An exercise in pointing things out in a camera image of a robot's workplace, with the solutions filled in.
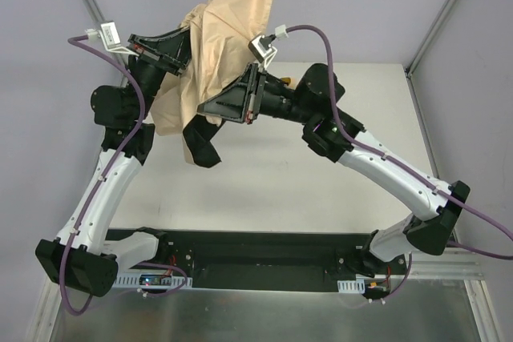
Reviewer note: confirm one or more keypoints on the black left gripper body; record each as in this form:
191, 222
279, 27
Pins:
159, 58

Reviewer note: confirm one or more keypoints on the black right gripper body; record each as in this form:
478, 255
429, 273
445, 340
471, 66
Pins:
255, 94

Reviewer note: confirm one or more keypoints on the beige folding umbrella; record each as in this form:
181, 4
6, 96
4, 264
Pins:
220, 31

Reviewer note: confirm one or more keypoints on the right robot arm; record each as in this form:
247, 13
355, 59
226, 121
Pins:
337, 136

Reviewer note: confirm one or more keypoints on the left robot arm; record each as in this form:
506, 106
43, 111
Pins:
78, 256

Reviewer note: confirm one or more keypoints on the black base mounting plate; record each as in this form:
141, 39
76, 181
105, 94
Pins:
268, 261

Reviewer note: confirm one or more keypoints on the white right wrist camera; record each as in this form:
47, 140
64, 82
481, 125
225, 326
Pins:
262, 46

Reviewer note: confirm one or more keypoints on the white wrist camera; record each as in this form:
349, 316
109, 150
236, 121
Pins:
108, 34
262, 46

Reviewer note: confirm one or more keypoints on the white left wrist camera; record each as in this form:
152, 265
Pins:
108, 34

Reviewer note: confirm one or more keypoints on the right aluminium frame post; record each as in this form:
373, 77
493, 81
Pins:
435, 28

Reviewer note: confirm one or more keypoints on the right white cable duct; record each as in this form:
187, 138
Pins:
351, 286

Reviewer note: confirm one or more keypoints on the white cable duct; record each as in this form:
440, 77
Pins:
151, 281
351, 286

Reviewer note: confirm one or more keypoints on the left white cable duct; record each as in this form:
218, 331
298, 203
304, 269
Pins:
151, 281

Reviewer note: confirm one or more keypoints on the aluminium front rail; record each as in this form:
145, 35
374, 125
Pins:
453, 264

